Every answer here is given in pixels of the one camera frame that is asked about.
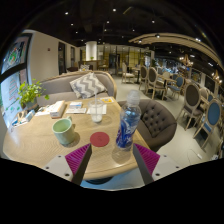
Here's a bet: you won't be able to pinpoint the dark grey tufted armchair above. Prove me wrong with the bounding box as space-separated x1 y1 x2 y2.
117 98 178 153

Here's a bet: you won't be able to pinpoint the clear plastic cup with straw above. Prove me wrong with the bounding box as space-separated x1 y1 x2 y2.
88 89 105 124

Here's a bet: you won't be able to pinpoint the white tissue box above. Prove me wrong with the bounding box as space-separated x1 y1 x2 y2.
49 100 67 119

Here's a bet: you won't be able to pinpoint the green potted plant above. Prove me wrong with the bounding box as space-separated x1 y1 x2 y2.
17 78 50 109

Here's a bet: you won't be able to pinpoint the group of ceiling spotlights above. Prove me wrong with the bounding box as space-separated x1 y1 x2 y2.
63 6 221 78

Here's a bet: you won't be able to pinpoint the flat round red coaster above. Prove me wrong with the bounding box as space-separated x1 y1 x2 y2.
89 131 111 148

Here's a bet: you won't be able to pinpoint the clear blue-labelled water bottle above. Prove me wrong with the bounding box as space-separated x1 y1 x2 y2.
111 89 142 164

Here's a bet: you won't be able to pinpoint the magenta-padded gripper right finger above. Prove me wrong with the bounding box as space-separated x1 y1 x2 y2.
132 143 184 186

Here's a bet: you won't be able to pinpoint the white printed paper leaflets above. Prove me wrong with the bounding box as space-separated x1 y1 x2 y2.
34 104 54 117

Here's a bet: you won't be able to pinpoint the blue white small card box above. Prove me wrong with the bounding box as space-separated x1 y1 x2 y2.
69 101 83 109

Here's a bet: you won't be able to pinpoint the white paper napkin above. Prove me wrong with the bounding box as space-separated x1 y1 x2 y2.
86 104 108 115

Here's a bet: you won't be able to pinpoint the window with festive decals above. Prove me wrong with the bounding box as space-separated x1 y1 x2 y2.
0 33 33 128

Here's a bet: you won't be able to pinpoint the yellow card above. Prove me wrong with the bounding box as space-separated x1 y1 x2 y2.
99 96 116 104

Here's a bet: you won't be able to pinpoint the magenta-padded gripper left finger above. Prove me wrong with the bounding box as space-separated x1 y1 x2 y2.
43 143 93 186

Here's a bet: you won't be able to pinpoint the white paper slip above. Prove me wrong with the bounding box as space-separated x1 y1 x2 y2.
65 107 88 115

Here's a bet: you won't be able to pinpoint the small blue white carton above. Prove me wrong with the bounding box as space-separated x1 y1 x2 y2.
24 109 36 123

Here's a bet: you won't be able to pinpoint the grey curved sofa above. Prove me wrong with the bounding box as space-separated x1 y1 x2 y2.
35 69 118 108

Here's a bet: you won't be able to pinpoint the grey white chevron cushion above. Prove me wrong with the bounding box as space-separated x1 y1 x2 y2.
69 72 108 100

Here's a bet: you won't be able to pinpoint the pale green ceramic mug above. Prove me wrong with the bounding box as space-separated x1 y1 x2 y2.
51 115 77 146

